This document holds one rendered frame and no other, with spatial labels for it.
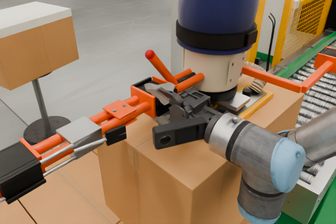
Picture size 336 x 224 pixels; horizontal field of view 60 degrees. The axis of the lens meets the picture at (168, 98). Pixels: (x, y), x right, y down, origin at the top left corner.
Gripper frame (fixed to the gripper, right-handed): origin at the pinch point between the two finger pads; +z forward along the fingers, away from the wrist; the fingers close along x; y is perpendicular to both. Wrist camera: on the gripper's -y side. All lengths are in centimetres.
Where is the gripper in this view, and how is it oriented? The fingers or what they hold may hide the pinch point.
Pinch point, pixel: (146, 100)
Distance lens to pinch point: 72.0
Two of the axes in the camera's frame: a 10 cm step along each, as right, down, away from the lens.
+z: -7.3, -3.6, 5.8
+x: 0.0, -8.5, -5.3
